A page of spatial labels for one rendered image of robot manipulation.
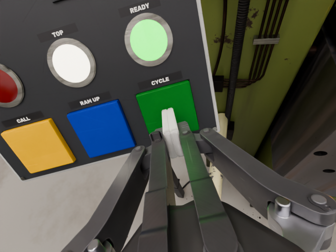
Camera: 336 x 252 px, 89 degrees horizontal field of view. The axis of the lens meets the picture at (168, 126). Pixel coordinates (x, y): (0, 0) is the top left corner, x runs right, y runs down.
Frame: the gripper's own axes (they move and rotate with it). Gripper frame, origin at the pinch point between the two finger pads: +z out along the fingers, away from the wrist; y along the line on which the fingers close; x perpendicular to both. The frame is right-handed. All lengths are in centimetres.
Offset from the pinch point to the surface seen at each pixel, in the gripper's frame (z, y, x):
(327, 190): 22, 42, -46
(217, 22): 28.8, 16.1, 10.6
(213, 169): 26.1, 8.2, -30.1
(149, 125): 4.8, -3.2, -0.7
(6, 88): 5.1, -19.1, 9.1
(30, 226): 70, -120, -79
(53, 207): 78, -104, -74
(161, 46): 5.2, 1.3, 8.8
